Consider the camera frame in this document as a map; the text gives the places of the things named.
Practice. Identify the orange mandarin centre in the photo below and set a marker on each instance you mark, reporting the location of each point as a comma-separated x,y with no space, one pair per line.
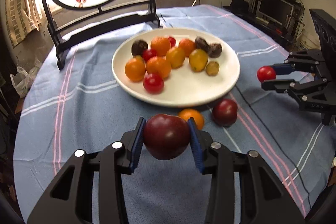
158,65

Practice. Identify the white plastic bag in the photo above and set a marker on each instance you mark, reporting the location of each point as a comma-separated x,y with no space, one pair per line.
23,80

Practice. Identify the red cherry tomato back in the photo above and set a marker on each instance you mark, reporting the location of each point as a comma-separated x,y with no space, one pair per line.
172,41

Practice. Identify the small yellow-green fruit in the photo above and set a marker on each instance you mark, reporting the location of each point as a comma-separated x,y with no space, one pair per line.
212,68

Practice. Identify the orange mandarin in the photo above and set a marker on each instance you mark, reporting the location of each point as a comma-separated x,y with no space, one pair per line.
161,44
135,70
158,65
187,45

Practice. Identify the dark water chestnut right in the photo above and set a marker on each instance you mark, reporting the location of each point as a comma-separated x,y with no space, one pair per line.
215,50

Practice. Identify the orange mandarin front left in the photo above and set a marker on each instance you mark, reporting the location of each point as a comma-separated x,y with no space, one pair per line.
135,70

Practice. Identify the black monitor on shelf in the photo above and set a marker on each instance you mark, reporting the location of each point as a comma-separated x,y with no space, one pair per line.
278,11

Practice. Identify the red cherry tomato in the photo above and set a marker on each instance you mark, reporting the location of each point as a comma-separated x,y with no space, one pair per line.
266,73
153,83
172,41
148,54

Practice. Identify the small orange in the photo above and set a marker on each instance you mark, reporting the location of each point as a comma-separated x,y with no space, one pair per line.
199,120

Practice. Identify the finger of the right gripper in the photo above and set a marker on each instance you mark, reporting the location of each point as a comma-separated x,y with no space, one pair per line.
288,85
286,69

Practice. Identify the blue striped tablecloth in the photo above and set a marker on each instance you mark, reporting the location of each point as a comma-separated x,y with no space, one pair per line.
82,107

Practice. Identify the large dark red plum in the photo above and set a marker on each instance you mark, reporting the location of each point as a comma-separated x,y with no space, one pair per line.
166,136

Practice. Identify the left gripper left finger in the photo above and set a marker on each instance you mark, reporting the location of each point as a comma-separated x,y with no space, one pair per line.
68,198

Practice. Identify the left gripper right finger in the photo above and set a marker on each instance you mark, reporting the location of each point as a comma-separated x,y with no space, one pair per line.
263,198

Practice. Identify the dark water chestnut left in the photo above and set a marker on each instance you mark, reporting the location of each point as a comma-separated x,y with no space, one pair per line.
138,47

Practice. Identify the yellow kumquat centre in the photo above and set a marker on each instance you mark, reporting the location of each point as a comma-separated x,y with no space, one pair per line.
176,57

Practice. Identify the yellow lemon fruit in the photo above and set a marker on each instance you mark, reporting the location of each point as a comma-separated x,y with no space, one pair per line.
198,60

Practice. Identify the orange mandarin back right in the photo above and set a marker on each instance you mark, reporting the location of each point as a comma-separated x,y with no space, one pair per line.
187,45

